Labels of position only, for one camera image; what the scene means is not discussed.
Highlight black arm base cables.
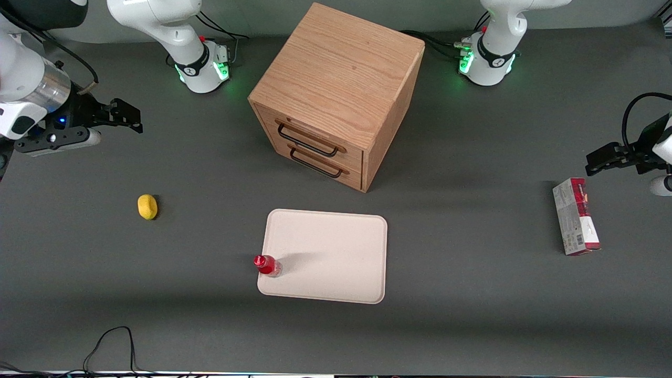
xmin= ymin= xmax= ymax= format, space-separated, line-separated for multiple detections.
xmin=166 ymin=8 xmax=249 ymax=68
xmin=400 ymin=9 xmax=492 ymax=59

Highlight beige rectangular tray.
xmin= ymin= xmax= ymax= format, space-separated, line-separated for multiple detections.
xmin=257 ymin=208 xmax=389 ymax=305

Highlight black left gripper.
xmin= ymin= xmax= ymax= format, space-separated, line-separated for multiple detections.
xmin=585 ymin=114 xmax=672 ymax=176

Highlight black right arm base cables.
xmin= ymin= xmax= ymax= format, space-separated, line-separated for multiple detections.
xmin=166 ymin=8 xmax=249 ymax=68

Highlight red coke bottle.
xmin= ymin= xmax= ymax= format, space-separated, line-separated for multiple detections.
xmin=254 ymin=254 xmax=283 ymax=278

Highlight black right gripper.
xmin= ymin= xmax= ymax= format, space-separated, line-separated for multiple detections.
xmin=41 ymin=93 xmax=144 ymax=138

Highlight black left arm base cables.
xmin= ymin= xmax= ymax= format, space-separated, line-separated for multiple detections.
xmin=400 ymin=9 xmax=492 ymax=59

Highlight long black drawer handle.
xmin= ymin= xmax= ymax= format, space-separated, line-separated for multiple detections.
xmin=276 ymin=122 xmax=340 ymax=158

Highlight wooden drawer cabinet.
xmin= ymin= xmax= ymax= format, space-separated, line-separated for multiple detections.
xmin=248 ymin=2 xmax=426 ymax=193

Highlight black left arm wrist cable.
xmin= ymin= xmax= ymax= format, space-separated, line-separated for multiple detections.
xmin=622 ymin=92 xmax=672 ymax=154

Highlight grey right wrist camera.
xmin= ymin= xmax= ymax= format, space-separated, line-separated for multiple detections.
xmin=14 ymin=127 xmax=102 ymax=157

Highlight yellow lemon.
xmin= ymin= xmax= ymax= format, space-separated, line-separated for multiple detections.
xmin=138 ymin=194 xmax=159 ymax=221

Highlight grey and red carton box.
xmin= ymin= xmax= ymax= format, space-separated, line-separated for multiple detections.
xmin=552 ymin=177 xmax=602 ymax=256

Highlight black looped floor cable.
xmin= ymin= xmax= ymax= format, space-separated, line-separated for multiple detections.
xmin=0 ymin=326 xmax=174 ymax=376

